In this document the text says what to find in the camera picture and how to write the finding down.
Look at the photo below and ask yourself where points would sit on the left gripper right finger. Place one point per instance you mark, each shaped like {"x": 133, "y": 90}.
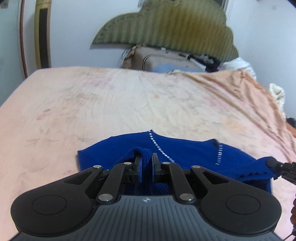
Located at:
{"x": 172, "y": 175}

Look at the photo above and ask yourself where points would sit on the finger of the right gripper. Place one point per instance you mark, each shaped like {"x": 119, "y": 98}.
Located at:
{"x": 285, "y": 170}

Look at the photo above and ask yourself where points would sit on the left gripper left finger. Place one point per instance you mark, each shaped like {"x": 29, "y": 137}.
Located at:
{"x": 122, "y": 173}

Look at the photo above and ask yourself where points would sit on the blue knit sweater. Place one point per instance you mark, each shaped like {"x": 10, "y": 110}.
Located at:
{"x": 211, "y": 154}

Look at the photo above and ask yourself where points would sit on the dark clothes pile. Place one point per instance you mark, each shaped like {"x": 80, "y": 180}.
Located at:
{"x": 211, "y": 64}

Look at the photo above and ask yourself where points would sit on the pink bed sheet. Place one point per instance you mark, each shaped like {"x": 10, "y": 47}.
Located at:
{"x": 57, "y": 112}

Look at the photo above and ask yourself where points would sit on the white fluffy cloth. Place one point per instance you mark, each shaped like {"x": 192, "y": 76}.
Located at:
{"x": 239, "y": 64}

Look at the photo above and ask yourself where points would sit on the white floral wardrobe door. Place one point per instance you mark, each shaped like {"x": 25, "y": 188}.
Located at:
{"x": 13, "y": 66}

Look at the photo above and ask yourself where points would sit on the olive padded headboard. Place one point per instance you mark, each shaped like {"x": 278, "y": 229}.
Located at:
{"x": 189, "y": 26}

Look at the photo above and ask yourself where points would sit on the gold tower fan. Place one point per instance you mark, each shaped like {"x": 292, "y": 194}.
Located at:
{"x": 42, "y": 33}

